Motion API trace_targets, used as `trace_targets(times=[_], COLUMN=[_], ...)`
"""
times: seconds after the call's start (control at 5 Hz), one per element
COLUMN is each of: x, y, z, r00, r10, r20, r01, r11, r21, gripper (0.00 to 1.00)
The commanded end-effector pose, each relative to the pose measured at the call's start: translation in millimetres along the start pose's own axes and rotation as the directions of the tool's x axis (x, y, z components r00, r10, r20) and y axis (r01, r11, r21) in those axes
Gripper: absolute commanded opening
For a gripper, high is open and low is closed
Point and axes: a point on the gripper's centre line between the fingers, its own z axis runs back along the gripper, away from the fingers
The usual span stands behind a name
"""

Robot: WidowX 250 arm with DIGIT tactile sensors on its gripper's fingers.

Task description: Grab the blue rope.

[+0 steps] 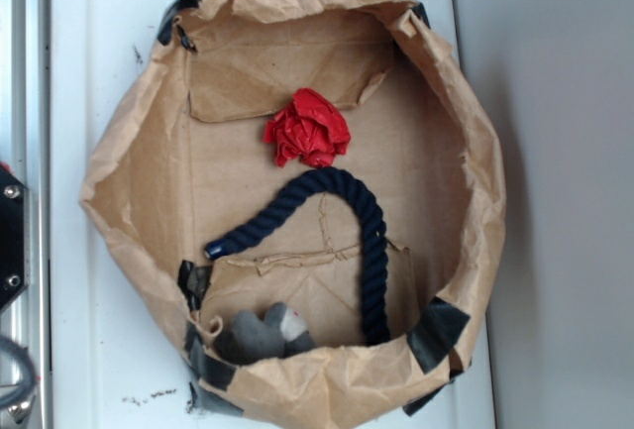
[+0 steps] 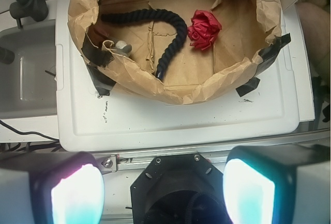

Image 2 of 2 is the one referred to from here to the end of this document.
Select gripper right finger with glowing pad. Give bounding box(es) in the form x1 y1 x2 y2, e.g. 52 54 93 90
223 145 330 223

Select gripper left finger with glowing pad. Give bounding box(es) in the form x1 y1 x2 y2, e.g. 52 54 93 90
1 152 104 223

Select white plastic bin lid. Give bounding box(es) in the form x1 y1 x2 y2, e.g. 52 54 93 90
55 0 299 152

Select black tape strip right lower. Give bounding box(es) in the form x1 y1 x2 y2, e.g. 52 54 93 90
236 77 260 97

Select black tape strip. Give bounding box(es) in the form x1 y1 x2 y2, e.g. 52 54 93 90
236 77 260 97
86 65 116 96
81 33 114 68
255 33 291 76

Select black tape strip left lower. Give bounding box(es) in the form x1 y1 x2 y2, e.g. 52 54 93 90
86 65 116 96

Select clear plastic tray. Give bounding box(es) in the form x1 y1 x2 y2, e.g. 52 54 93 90
1 20 56 119

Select black tape strip right upper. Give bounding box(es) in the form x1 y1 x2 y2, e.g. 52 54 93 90
255 33 291 76

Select black tape strip left upper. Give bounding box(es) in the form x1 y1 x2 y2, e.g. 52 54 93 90
81 33 114 68

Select small grey white object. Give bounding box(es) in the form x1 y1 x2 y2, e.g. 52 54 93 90
115 40 132 57

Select red crumpled paper ball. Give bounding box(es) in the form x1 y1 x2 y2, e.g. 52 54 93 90
187 10 222 51

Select brown paper bag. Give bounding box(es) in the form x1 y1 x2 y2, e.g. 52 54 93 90
68 0 281 104

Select black clamp knob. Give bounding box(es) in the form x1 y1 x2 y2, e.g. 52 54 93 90
9 0 49 29

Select metal corner bracket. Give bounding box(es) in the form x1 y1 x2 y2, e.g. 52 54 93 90
96 155 117 175

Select aluminium frame rail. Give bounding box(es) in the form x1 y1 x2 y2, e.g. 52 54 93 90
92 128 330 174

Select black octagonal mount plate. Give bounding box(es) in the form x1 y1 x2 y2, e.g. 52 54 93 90
130 154 230 223

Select black cable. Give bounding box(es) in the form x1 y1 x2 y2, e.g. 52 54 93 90
0 118 60 142

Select dark blue twisted rope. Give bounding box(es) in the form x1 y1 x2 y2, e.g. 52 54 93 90
100 8 188 81

